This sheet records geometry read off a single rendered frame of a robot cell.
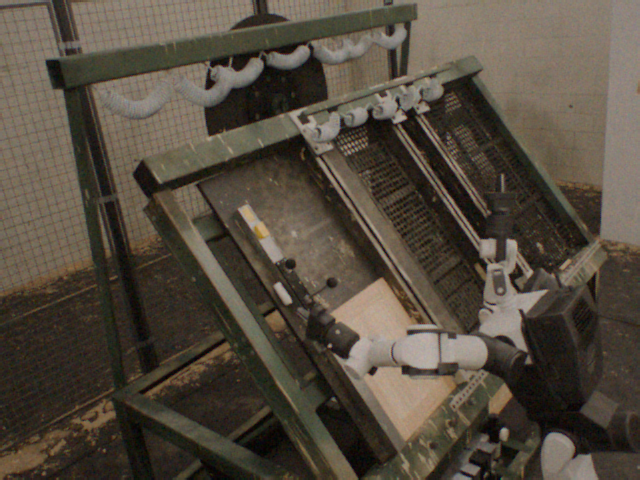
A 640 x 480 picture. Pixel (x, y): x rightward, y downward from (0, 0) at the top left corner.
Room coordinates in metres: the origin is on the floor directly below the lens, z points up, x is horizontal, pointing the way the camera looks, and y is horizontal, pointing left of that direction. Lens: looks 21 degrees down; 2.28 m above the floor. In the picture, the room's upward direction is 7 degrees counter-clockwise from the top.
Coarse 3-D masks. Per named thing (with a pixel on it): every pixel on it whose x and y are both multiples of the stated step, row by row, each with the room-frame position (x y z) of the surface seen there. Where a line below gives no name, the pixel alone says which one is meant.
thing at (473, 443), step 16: (480, 416) 1.85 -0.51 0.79; (496, 416) 1.84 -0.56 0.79; (464, 432) 1.76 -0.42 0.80; (480, 432) 1.84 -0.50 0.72; (496, 432) 1.81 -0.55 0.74; (464, 448) 1.75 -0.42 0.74; (480, 448) 1.71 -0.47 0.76; (496, 448) 1.82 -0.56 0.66; (448, 464) 1.67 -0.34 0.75; (464, 464) 1.65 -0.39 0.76; (480, 464) 1.64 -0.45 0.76
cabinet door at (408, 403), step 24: (384, 288) 2.07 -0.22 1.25; (336, 312) 1.88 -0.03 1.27; (360, 312) 1.93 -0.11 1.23; (384, 312) 1.99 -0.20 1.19; (360, 336) 1.86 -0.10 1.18; (384, 384) 1.77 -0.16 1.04; (408, 384) 1.82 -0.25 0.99; (432, 384) 1.87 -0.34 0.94; (384, 408) 1.70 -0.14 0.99; (408, 408) 1.74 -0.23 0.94; (432, 408) 1.79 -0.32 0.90; (408, 432) 1.67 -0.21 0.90
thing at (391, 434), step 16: (240, 208) 1.97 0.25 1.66; (240, 224) 1.96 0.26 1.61; (256, 224) 1.96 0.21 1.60; (256, 240) 1.92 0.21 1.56; (272, 240) 1.94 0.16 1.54; (272, 256) 1.89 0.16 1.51; (272, 272) 1.89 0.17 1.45; (288, 288) 1.84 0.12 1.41; (336, 368) 1.73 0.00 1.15; (352, 384) 1.69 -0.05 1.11; (368, 400) 1.67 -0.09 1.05; (368, 416) 1.65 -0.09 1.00; (384, 416) 1.65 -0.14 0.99; (384, 432) 1.62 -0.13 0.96; (400, 448) 1.60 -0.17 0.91
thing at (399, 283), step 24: (312, 120) 2.37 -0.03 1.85; (336, 120) 2.25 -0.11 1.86; (312, 144) 2.27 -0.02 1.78; (312, 168) 2.30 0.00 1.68; (336, 192) 2.23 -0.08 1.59; (360, 216) 2.21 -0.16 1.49; (360, 240) 2.17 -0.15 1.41; (384, 264) 2.10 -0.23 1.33; (408, 288) 2.07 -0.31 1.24; (408, 312) 2.04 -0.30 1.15
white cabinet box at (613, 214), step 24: (624, 0) 4.97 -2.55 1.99; (624, 24) 4.96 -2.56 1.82; (624, 48) 4.95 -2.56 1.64; (624, 72) 4.94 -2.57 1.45; (624, 96) 4.93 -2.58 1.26; (624, 120) 4.92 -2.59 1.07; (624, 144) 4.91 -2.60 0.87; (624, 168) 4.90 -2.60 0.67; (624, 192) 4.89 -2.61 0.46; (624, 216) 4.88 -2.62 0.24; (624, 240) 4.87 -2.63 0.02
